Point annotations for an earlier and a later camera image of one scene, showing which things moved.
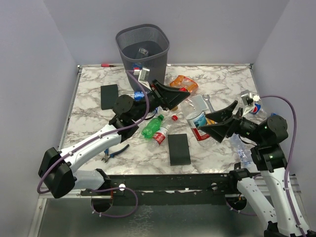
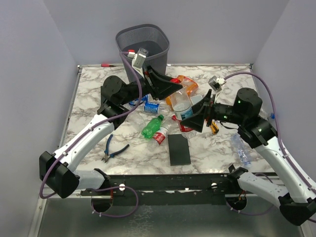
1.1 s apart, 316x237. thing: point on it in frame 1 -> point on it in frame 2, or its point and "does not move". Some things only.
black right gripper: [218, 131] -> [207, 106]
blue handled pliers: [113, 154] does not move
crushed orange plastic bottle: [181, 81] does not move
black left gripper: [169, 98] -> [159, 89]
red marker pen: [107, 65] does not move
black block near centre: [178, 152] does not move
